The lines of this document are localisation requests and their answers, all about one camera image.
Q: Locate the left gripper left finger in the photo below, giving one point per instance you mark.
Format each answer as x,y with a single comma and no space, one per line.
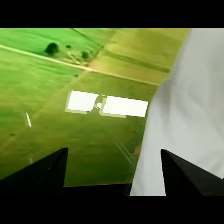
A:
43,173

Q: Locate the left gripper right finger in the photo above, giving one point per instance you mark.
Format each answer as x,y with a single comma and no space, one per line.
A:
181,178

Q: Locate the white shirt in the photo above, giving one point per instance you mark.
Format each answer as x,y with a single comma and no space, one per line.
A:
186,113

